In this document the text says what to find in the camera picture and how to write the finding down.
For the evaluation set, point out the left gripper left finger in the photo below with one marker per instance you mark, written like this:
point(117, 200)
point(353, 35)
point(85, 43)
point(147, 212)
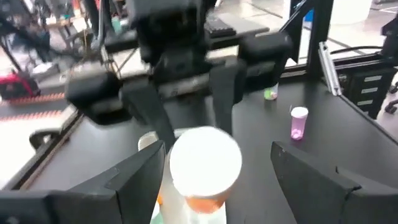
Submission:
point(93, 205)

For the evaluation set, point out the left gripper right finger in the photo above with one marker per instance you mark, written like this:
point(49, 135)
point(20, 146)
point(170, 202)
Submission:
point(326, 202)

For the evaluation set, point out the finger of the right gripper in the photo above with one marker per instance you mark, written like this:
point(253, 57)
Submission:
point(146, 115)
point(227, 93)

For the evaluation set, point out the large orange pill bottle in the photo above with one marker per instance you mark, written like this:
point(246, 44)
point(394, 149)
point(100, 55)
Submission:
point(205, 161)

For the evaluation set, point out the pink translucent pill bottle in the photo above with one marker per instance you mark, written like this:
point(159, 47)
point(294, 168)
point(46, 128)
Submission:
point(299, 123)

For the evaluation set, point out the teal plastic bin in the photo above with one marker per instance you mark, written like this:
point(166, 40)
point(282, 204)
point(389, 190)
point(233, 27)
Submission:
point(155, 219)

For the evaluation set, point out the clear bottle green pills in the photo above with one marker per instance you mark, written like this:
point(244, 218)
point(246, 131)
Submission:
point(271, 92)

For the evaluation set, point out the black backlit keyboard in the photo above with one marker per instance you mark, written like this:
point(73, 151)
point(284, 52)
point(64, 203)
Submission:
point(219, 28)

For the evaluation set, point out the grey side desk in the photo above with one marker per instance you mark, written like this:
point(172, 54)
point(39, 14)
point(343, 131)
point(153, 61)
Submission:
point(245, 26)

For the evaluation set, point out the black mat orange stripes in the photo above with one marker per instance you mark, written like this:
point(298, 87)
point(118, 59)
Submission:
point(31, 107)

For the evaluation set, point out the black drawer cabinet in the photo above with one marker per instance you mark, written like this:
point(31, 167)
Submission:
point(373, 90)

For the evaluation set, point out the red cart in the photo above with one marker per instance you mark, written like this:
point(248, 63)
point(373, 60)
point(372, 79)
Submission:
point(15, 85)

